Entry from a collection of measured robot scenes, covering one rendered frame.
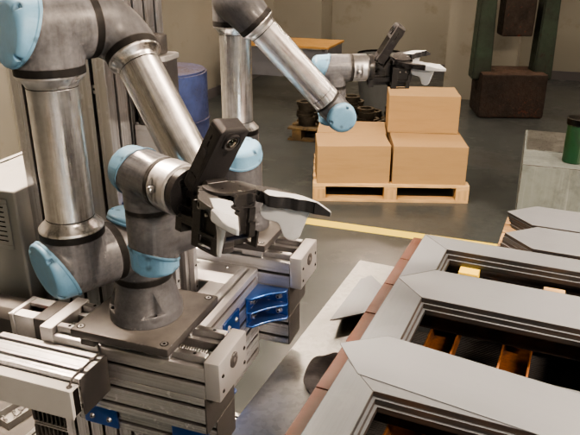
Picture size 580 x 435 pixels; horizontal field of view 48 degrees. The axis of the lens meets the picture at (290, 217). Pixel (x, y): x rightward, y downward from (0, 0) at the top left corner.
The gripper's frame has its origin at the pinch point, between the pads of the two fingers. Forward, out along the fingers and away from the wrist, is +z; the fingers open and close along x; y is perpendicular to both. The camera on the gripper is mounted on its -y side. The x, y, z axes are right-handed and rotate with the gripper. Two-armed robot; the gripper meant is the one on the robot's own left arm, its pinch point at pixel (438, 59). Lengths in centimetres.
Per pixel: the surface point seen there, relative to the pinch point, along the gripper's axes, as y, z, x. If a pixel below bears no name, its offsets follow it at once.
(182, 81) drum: 87, -85, -243
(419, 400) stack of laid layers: 50, -21, 77
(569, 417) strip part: 49, 8, 86
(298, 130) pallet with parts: 193, 11, -407
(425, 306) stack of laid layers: 58, -7, 36
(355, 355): 52, -31, 60
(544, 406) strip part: 49, 4, 82
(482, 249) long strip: 59, 20, 7
